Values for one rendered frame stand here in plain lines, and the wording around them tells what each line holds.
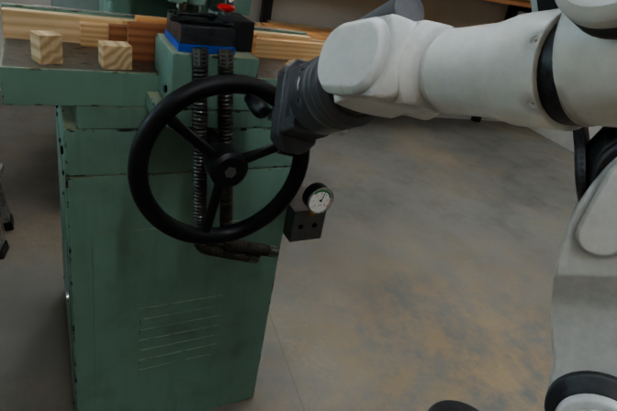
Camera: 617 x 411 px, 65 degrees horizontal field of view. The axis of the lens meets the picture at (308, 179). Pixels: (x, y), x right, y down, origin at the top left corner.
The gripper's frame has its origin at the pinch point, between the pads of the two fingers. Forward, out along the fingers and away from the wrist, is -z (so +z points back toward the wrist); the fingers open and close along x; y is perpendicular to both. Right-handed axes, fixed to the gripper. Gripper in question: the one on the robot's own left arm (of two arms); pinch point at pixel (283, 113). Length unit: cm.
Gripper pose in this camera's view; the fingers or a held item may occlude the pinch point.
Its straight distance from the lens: 68.0
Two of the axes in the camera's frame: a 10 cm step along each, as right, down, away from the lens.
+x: 1.1, -9.9, 1.1
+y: -8.8, -1.5, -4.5
